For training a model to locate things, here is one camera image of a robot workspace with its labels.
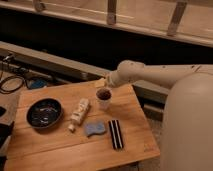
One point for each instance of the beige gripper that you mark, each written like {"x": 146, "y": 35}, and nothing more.
{"x": 100, "y": 83}

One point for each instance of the white plastic bottle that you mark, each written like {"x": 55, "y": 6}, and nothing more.
{"x": 79, "y": 114}

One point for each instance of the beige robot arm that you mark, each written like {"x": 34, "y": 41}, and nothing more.
{"x": 187, "y": 129}

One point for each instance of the dark ceramic bowl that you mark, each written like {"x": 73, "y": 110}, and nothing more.
{"x": 44, "y": 113}

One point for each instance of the cup with dark drink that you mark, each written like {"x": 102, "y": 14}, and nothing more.
{"x": 103, "y": 96}

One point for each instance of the wooden board table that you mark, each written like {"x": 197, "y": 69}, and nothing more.
{"x": 58, "y": 149}

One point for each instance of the blue sponge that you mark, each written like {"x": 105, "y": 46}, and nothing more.
{"x": 94, "y": 128}

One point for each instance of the black white striped block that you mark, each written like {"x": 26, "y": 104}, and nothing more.
{"x": 116, "y": 135}

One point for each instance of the blue object on floor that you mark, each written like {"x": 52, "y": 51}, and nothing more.
{"x": 37, "y": 83}

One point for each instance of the black object left edge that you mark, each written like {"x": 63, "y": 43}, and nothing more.
{"x": 5, "y": 132}

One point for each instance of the metal rail post middle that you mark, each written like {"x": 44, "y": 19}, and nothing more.
{"x": 111, "y": 12}

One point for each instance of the metal rail post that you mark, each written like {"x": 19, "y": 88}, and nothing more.
{"x": 38, "y": 5}
{"x": 111, "y": 12}

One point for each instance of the metal rail post left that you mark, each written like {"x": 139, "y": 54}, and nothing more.
{"x": 38, "y": 5}

